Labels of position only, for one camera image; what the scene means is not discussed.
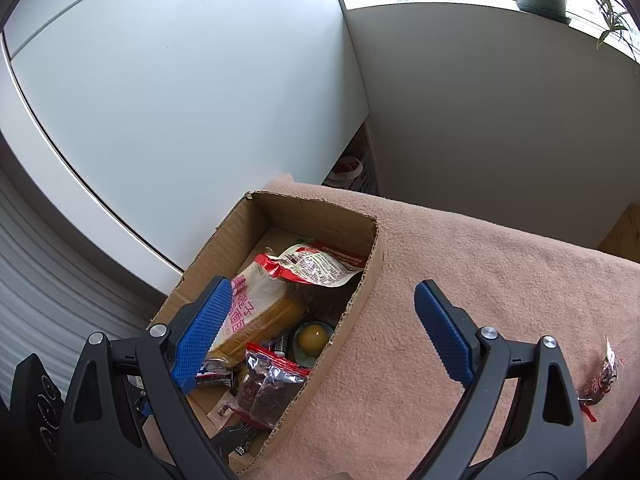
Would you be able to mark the red and white snack bag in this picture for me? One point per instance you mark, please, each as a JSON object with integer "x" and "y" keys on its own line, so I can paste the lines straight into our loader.
{"x": 315, "y": 265}

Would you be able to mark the grey ribbed panel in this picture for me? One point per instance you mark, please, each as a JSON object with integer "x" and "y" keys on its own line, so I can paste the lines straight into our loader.
{"x": 60, "y": 280}

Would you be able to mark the black candy bar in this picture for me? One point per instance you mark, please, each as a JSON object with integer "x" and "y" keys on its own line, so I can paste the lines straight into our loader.
{"x": 280, "y": 345}

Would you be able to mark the white plastic basket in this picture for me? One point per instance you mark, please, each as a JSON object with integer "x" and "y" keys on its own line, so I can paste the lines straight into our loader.
{"x": 365, "y": 170}

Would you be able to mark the brown cake clear packet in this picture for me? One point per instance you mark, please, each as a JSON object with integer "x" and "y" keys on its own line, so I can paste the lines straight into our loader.
{"x": 602, "y": 375}
{"x": 270, "y": 390}

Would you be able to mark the small white candy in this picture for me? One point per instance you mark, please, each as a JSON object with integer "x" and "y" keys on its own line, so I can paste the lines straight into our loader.
{"x": 220, "y": 410}

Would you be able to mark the sliced bread packet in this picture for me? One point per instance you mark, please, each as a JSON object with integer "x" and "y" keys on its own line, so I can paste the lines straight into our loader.
{"x": 265, "y": 315}

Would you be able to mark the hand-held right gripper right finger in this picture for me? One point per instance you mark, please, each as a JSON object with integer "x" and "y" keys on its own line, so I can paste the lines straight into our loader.
{"x": 445, "y": 330}

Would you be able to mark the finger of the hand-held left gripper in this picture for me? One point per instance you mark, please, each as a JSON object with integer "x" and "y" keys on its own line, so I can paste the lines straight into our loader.
{"x": 232, "y": 437}
{"x": 141, "y": 402}

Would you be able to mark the yellow jelly cup green lid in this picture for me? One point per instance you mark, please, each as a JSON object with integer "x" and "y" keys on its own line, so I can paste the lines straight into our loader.
{"x": 314, "y": 337}

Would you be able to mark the cardboard box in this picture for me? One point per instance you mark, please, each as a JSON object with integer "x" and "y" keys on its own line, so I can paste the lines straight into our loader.
{"x": 300, "y": 215}

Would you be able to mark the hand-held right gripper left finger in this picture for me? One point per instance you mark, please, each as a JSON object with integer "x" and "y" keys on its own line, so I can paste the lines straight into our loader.
{"x": 205, "y": 330}

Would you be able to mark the white wardrobe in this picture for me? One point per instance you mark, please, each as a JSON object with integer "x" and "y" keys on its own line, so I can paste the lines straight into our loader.
{"x": 175, "y": 85}

